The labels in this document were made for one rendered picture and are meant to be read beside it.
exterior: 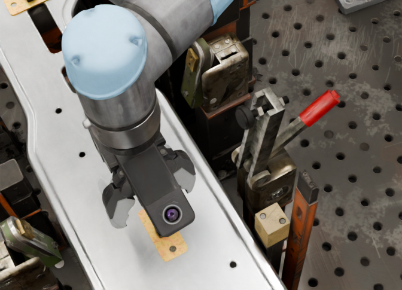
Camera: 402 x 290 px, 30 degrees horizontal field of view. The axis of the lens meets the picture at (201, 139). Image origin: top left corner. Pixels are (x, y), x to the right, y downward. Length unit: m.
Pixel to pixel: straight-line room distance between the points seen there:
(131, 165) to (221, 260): 0.26
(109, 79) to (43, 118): 0.49
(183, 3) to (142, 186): 0.21
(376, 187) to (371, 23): 0.36
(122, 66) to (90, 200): 0.44
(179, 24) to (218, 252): 0.41
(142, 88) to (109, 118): 0.05
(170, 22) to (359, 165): 0.78
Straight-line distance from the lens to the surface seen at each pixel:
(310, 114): 0.97
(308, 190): 0.86
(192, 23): 0.72
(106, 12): 0.68
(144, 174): 0.81
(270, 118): 0.87
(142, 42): 0.67
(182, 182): 0.92
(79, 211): 1.07
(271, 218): 0.97
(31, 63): 1.20
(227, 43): 1.09
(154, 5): 0.70
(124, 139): 0.75
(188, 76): 1.10
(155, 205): 0.82
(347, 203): 1.39
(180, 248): 1.03
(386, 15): 1.61
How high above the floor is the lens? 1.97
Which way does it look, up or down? 63 degrees down
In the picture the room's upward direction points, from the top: 6 degrees counter-clockwise
